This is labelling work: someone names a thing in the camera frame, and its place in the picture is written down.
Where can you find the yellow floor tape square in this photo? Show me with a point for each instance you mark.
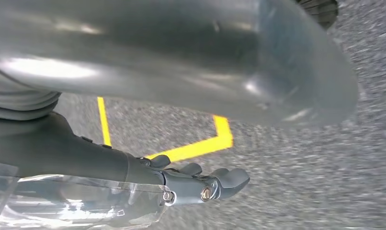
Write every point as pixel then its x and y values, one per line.
pixel 196 147

